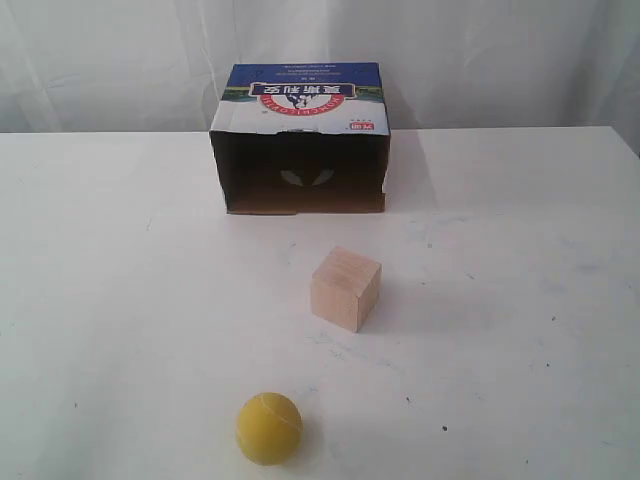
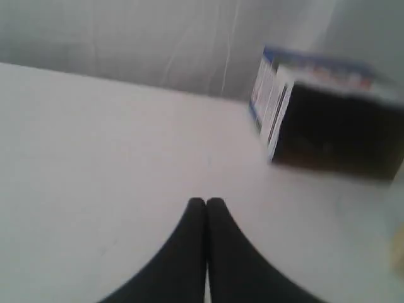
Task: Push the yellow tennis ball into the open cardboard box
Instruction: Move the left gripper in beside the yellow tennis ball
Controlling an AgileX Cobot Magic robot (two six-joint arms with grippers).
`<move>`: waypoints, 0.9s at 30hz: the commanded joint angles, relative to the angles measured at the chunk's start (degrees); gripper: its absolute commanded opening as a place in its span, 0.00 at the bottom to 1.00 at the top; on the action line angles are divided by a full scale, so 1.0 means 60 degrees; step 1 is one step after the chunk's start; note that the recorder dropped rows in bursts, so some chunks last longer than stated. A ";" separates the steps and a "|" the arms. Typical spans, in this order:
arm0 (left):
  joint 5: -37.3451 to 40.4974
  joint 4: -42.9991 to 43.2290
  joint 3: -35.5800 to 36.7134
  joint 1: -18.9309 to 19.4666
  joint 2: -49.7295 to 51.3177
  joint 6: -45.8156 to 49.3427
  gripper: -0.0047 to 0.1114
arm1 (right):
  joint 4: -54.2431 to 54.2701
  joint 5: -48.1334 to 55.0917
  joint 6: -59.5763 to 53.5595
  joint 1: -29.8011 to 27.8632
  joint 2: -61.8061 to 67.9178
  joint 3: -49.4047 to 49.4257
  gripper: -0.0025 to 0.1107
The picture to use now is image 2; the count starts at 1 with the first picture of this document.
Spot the blue white cardboard box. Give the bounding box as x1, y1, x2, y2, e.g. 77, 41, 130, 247
249, 46, 403, 181

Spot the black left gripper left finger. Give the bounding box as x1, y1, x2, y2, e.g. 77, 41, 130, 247
102, 198, 207, 302

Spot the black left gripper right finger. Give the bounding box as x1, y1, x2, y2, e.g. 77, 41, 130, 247
205, 197, 287, 303

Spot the white backdrop curtain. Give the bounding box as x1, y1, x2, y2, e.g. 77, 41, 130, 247
1, 1, 403, 100

